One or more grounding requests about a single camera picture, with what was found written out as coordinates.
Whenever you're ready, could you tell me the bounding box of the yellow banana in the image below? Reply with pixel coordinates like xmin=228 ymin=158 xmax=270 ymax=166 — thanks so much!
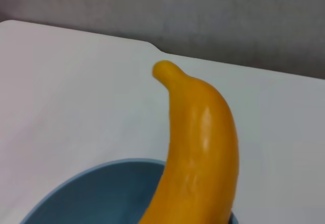
xmin=138 ymin=60 xmax=241 ymax=224

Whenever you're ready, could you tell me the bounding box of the blue bowl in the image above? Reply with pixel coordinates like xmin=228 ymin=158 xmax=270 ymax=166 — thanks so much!
xmin=19 ymin=157 xmax=239 ymax=224

